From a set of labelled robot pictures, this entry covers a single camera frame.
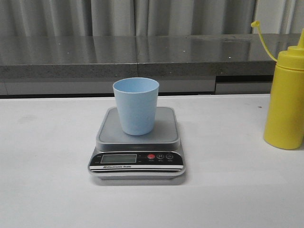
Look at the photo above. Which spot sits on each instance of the light blue plastic cup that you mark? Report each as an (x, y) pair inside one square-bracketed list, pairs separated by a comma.
[(136, 100)]

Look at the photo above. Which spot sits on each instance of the grey pleated curtain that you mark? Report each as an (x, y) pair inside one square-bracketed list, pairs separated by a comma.
[(148, 17)]

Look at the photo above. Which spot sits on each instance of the grey stone counter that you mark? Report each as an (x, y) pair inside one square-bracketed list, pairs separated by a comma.
[(88, 66)]

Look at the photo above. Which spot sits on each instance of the yellow squeeze bottle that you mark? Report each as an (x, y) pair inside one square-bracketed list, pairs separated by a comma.
[(285, 118)]

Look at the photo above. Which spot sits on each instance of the silver digital kitchen scale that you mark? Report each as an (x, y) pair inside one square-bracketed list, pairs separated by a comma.
[(156, 155)]

